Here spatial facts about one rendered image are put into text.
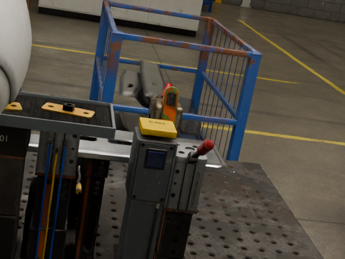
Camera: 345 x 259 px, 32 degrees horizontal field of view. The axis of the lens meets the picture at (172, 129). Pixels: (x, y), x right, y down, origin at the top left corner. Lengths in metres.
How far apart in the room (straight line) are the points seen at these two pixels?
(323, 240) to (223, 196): 1.65
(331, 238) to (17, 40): 3.30
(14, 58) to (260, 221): 1.54
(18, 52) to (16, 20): 0.02
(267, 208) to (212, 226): 0.27
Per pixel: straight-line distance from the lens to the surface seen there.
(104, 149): 1.34
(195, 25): 9.42
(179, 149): 1.23
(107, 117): 1.03
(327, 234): 3.65
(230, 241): 1.71
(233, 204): 1.94
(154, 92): 3.50
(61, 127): 0.96
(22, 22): 0.41
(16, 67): 0.39
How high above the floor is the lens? 1.47
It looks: 18 degrees down
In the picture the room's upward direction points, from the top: 11 degrees clockwise
